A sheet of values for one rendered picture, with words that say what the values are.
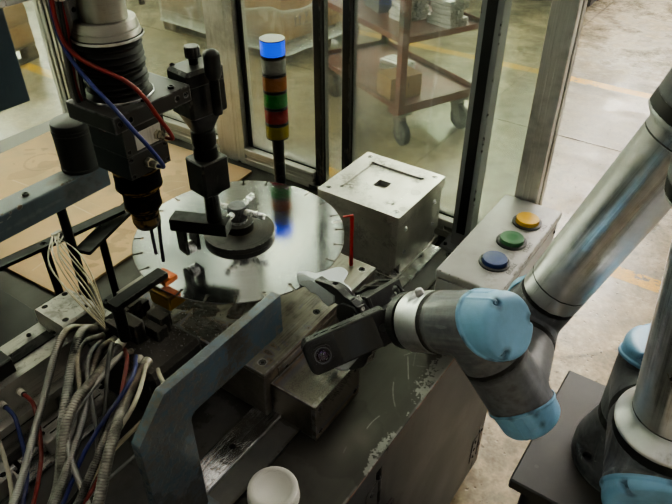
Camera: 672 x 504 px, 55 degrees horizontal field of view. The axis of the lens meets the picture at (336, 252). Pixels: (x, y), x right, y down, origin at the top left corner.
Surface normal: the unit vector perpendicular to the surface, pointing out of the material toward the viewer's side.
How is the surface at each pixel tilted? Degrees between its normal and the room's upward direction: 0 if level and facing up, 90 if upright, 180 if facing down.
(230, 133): 90
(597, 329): 0
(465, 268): 0
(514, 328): 58
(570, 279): 88
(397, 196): 0
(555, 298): 88
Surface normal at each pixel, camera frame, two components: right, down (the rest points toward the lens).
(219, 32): -0.57, 0.49
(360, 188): 0.00, -0.80
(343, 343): 0.18, 0.12
